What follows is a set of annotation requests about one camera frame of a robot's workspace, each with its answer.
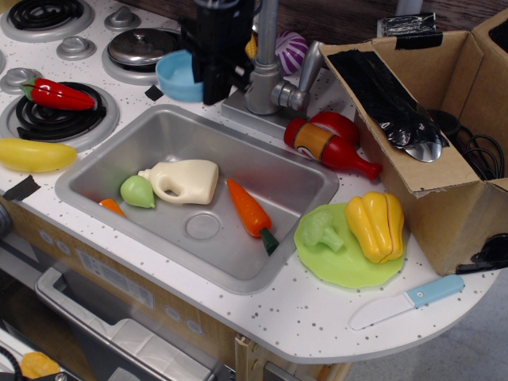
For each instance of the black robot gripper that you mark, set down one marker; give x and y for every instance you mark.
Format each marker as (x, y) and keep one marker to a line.
(216, 37)

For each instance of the light blue plastic bowl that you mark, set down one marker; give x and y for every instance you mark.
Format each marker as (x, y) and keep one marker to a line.
(176, 77)

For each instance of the yellow toy corn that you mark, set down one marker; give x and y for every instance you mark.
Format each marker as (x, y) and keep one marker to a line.
(251, 47)

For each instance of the black tape piece by sink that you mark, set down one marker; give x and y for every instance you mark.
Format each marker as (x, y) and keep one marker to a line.
(154, 93)

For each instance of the silver toy faucet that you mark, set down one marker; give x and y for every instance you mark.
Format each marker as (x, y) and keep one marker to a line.
(271, 102)

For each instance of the silver pot lid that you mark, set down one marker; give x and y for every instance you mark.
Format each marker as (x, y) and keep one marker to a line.
(141, 47)

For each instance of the purple white striped ball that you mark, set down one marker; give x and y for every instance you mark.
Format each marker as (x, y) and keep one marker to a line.
(291, 49)

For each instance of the grey stove knob top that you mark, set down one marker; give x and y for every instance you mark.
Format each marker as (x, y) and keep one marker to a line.
(121, 20)

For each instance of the grey stove knob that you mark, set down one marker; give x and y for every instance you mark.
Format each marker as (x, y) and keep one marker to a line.
(14, 77)
(75, 48)
(121, 20)

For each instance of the cream toy detergent jug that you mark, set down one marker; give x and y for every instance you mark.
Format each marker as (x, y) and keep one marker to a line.
(183, 182)

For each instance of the stainless steel sink basin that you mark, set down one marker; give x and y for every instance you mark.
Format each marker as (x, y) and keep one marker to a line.
(208, 239)

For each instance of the grey stove knob middle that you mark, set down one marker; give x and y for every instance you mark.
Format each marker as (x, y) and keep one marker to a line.
(75, 48)

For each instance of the light green toy pear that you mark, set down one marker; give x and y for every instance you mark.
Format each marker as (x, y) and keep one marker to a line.
(137, 191)

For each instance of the red toy ketchup bottle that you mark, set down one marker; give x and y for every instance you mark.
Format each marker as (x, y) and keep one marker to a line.
(327, 148)

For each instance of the orange toy carrot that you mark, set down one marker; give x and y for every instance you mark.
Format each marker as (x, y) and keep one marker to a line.
(254, 218)

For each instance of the red toy chili pepper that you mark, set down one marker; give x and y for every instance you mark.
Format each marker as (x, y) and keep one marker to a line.
(47, 93)

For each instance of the small orange toy piece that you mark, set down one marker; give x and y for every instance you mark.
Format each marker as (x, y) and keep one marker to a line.
(112, 205)

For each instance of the back left stove burner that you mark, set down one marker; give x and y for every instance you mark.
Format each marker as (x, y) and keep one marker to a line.
(46, 21)

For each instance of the stove burner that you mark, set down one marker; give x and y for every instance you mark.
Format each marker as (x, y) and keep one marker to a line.
(82, 130)
(46, 21)

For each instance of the green toy broccoli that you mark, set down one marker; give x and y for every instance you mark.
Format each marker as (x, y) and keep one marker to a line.
(317, 228)

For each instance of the front left stove burner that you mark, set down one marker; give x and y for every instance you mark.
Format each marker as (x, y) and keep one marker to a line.
(82, 130)

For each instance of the grey stove knob left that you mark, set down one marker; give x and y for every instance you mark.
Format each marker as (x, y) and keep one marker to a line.
(14, 77)

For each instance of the yellow toy banana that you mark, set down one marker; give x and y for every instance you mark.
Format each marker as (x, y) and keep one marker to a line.
(35, 156)

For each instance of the black tape piece counter edge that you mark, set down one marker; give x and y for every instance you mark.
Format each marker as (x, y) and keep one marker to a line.
(22, 190)

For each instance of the yellow toy bell pepper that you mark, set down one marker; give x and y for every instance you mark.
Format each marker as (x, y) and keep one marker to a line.
(377, 221)

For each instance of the metal spoon in box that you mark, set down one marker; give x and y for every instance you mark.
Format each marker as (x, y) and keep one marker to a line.
(426, 152)

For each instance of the light green plastic plate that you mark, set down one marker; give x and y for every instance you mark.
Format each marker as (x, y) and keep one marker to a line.
(347, 267)

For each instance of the yellow object bottom left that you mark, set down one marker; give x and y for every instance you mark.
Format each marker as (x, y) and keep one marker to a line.
(37, 364)

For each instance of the grey oven door handle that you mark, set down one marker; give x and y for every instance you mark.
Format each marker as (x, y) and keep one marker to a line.
(120, 343)

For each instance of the toy knife blue handle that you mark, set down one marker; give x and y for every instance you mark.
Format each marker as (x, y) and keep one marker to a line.
(384, 308)

